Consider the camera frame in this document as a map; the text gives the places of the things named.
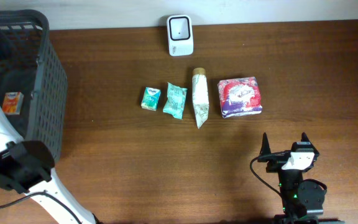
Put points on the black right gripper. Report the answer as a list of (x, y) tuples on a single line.
[(276, 161)]

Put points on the red purple plastic pack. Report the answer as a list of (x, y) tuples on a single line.
[(239, 97)]

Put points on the white tube brown cap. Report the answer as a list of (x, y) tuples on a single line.
[(200, 97)]

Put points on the teal wet wipes packet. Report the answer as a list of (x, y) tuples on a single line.
[(176, 98)]

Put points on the teal Kleenex tissue pack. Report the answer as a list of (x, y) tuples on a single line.
[(150, 99)]

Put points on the orange Kleenex tissue pack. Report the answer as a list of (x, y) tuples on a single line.
[(12, 103)]

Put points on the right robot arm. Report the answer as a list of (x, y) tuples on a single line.
[(302, 199)]

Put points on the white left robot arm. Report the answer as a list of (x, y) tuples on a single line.
[(28, 167)]

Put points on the white barcode scanner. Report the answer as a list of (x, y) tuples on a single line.
[(180, 35)]

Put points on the grey plastic mesh basket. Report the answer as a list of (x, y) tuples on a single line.
[(30, 65)]

